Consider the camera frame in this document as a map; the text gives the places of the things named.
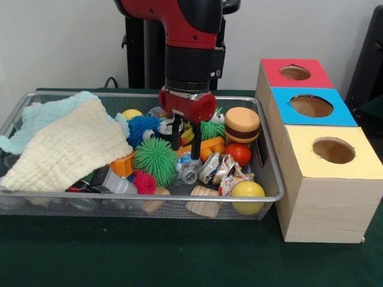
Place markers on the large yellow ball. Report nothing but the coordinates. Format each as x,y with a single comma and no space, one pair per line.
247,197

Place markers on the black chair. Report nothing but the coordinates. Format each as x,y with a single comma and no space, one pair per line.
371,59

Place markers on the dark green table cloth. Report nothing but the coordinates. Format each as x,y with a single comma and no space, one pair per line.
149,254

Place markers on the blue spiky ball with eyes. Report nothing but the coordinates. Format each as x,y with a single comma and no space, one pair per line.
140,128

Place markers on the black soda can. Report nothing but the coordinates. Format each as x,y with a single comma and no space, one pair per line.
164,128

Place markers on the light blue waffle cloth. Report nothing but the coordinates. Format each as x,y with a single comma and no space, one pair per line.
39,116

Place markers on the neighbouring green covered table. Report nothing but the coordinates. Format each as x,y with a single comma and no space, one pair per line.
374,119

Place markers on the crushed clear plastic bottle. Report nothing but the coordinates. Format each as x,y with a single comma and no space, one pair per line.
187,173

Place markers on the plain green spiky ball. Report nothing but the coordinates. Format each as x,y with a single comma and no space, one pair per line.
155,161

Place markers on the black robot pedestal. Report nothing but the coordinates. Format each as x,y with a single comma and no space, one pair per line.
140,59

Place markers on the green spiky ball with eyes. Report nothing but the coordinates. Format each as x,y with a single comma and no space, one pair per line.
214,130

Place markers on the toy burger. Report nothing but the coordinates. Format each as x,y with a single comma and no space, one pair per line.
242,125

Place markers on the cream waffle cloth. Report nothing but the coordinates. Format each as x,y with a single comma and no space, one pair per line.
66,149

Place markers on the wooden box with three holes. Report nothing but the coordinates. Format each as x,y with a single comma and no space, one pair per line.
329,209

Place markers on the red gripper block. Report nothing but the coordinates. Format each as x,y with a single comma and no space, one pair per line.
188,107

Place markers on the red tomato ball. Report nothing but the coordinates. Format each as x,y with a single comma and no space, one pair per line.
238,154

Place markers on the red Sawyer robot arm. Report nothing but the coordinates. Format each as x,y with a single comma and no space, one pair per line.
191,59

